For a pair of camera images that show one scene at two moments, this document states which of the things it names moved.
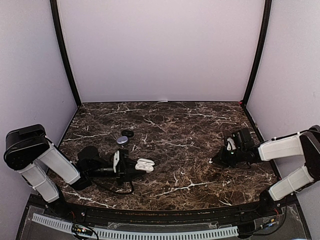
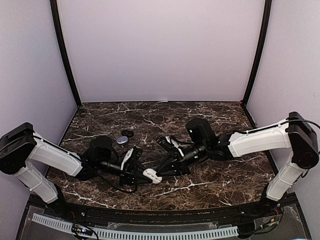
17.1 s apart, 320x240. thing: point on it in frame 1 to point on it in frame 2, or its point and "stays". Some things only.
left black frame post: [56, 16] stays
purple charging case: [122, 139] stays
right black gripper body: [231, 159] to [182, 165]
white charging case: [145, 164] to [151, 174]
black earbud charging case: [127, 133] stays
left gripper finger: [130, 164] to [137, 153]
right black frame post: [268, 8] stays
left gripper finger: [134, 174] to [142, 179]
